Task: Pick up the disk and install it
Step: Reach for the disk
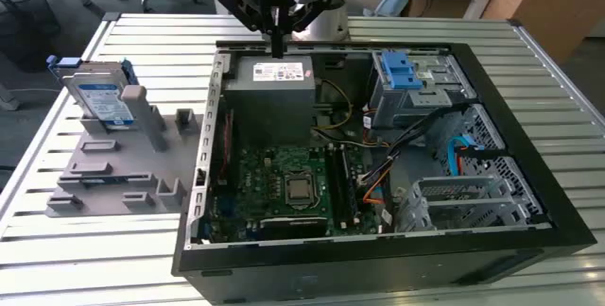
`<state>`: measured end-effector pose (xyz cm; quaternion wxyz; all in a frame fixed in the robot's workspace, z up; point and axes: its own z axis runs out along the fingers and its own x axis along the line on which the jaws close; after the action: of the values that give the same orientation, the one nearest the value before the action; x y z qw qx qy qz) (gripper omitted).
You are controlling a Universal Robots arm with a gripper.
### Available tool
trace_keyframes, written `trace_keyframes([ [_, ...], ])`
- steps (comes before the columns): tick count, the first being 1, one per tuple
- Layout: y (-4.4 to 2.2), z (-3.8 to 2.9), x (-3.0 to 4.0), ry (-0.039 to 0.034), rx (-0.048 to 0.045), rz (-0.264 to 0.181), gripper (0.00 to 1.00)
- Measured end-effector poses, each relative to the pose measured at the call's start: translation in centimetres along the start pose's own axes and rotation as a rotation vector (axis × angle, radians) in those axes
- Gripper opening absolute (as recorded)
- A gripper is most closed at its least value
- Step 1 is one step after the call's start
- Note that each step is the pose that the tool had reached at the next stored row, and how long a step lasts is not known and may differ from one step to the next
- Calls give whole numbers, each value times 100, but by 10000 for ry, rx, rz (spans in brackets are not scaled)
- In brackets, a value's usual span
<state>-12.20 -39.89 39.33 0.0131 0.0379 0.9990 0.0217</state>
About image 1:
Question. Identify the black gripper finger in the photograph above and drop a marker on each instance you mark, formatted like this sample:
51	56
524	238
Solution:
309	10
238	5

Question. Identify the hard disk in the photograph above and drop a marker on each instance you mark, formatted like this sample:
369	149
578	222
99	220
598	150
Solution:
102	102

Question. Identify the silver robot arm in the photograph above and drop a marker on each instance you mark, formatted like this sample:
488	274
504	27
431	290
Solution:
330	22

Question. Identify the metal disk bay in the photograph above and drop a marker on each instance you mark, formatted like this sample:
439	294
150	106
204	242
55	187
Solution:
473	202

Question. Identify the blue drive latch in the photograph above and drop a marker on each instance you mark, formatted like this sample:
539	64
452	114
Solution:
400	72

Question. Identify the grey power supply unit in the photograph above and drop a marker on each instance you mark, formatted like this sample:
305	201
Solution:
269	114

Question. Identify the grey optical drive cage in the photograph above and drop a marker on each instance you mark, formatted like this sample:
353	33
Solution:
425	98

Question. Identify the black mesh waste basket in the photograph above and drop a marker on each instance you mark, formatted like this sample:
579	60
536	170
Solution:
29	37

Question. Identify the CPU socket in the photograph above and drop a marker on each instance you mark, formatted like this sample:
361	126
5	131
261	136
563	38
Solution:
300	174

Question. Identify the green motherboard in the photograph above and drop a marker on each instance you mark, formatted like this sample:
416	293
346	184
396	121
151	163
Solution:
262	175

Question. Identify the silver CPU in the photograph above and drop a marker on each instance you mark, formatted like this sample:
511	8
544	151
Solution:
300	190

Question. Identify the grey parts rack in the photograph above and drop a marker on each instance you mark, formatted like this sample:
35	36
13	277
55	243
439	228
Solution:
123	164

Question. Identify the wooden cabinet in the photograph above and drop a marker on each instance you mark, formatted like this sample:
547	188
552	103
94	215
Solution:
557	8

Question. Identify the grey floor stand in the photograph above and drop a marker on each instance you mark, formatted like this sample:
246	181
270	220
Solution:
10	102

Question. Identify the RAM stick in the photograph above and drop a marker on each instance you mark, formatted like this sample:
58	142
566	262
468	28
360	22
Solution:
105	179

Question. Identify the black graphics card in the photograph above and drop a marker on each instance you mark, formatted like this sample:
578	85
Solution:
293	227

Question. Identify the black PC case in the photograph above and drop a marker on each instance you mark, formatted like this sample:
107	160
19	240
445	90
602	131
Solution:
330	260

